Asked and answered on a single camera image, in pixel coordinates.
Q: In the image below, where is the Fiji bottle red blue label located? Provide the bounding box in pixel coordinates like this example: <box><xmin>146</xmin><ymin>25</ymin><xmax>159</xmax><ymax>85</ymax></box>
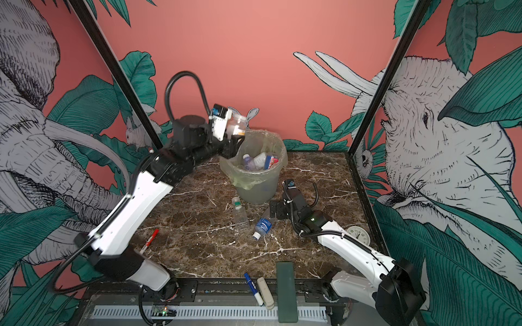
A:
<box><xmin>264</xmin><ymin>155</ymin><xmax>279</xmax><ymax>170</ymax></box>

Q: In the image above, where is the clear bottle green cap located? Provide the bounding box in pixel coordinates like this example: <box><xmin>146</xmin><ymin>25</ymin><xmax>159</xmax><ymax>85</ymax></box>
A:
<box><xmin>232</xmin><ymin>196</ymin><xmax>250</xmax><ymax>232</ymax></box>

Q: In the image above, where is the white bottle yellow logo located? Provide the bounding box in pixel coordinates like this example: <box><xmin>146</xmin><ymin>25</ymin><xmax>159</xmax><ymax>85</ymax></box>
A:
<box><xmin>253</xmin><ymin>152</ymin><xmax>267</xmax><ymax>171</ymax></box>

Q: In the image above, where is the clear bottle yellow inside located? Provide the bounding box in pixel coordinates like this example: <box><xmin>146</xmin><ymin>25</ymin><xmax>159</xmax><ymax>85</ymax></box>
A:
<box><xmin>226</xmin><ymin>114</ymin><xmax>247</xmax><ymax>138</ymax></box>

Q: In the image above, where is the clear bottle pink blue label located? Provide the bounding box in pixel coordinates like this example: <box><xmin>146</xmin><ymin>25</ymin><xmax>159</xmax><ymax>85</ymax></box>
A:
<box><xmin>243</xmin><ymin>153</ymin><xmax>257</xmax><ymax>172</ymax></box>

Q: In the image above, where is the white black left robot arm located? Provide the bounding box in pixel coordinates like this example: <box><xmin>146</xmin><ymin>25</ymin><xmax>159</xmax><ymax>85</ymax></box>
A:
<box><xmin>48</xmin><ymin>71</ymin><xmax>246</xmax><ymax>302</ymax></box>

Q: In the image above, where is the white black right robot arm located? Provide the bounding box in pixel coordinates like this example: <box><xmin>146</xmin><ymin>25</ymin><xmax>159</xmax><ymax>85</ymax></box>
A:
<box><xmin>270</xmin><ymin>179</ymin><xmax>426</xmax><ymax>325</ymax></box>

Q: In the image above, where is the grey bin with green liner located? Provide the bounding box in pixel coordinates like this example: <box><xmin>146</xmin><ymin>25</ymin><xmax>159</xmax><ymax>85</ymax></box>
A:
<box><xmin>220</xmin><ymin>130</ymin><xmax>288</xmax><ymax>204</ymax></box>

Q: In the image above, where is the white eraser bar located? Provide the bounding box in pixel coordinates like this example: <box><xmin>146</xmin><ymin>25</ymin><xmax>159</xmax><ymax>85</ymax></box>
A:
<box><xmin>257</xmin><ymin>277</ymin><xmax>275</xmax><ymax>311</ymax></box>

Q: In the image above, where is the blue white marker pen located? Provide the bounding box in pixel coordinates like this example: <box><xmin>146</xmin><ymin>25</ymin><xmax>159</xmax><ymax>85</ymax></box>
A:
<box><xmin>244</xmin><ymin>273</ymin><xmax>264</xmax><ymax>306</ymax></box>

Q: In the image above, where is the dark green flat block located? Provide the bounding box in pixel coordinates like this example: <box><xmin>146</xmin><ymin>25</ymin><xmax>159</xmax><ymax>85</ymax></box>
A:
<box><xmin>276</xmin><ymin>262</ymin><xmax>299</xmax><ymax>323</ymax></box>

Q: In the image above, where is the red marker pen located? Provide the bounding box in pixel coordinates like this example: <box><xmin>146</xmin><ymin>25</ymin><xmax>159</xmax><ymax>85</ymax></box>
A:
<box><xmin>140</xmin><ymin>229</ymin><xmax>159</xmax><ymax>254</ymax></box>

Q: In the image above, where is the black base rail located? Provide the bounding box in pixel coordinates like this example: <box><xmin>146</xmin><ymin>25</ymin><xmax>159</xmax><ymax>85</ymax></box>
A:
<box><xmin>84</xmin><ymin>278</ymin><xmax>331</xmax><ymax>305</ymax></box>

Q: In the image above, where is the black right frame post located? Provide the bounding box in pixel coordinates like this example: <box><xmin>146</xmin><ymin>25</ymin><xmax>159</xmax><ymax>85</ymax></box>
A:
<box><xmin>347</xmin><ymin>0</ymin><xmax>432</xmax><ymax>155</ymax></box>

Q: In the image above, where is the black frame post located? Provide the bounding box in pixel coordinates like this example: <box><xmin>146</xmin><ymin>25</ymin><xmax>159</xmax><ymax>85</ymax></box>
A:
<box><xmin>347</xmin><ymin>0</ymin><xmax>432</xmax><ymax>155</ymax></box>
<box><xmin>68</xmin><ymin>0</ymin><xmax>163</xmax><ymax>150</ymax></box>

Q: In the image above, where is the black left frame post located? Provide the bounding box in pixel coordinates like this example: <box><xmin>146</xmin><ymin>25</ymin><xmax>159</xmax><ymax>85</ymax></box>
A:
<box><xmin>68</xmin><ymin>0</ymin><xmax>163</xmax><ymax>150</ymax></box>

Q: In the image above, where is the white slotted cable duct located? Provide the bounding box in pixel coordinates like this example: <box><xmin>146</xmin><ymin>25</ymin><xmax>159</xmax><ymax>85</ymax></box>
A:
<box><xmin>89</xmin><ymin>305</ymin><xmax>328</xmax><ymax>321</ymax></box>

